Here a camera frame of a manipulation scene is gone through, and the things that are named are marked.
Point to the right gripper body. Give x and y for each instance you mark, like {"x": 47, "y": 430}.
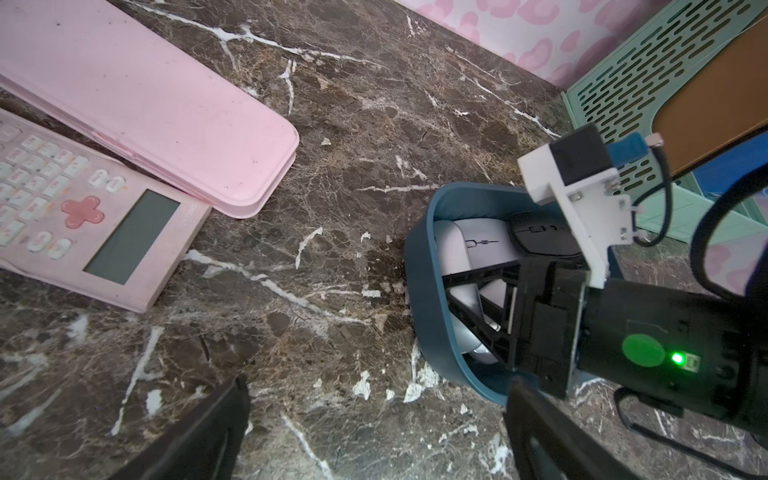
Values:
{"x": 536, "y": 329}

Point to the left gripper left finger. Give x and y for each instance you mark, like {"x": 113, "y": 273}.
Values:
{"x": 204, "y": 444}

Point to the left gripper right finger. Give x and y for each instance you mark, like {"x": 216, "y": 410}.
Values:
{"x": 546, "y": 444}

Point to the black Lecoo mouse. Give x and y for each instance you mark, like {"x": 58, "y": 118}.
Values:
{"x": 543, "y": 234}

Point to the teal storage box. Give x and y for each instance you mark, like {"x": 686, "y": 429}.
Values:
{"x": 431, "y": 316}

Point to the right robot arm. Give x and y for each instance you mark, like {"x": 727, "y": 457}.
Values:
{"x": 671, "y": 349}

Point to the white rounded mouse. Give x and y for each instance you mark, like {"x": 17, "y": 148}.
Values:
{"x": 474, "y": 336}

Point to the silver white mouse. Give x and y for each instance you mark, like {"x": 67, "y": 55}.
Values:
{"x": 451, "y": 248}

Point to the blue folder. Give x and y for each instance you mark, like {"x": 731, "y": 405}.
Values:
{"x": 718, "y": 174}

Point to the green file organizer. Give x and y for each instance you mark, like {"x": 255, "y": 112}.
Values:
{"x": 696, "y": 73}

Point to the pink calculator on table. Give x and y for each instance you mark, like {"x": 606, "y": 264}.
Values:
{"x": 77, "y": 219}

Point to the brown folder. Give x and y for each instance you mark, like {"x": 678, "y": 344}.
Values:
{"x": 722, "y": 103}

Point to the pink pencil case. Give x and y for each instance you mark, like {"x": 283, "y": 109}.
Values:
{"x": 104, "y": 74}

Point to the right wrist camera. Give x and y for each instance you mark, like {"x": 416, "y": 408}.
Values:
{"x": 579, "y": 173}

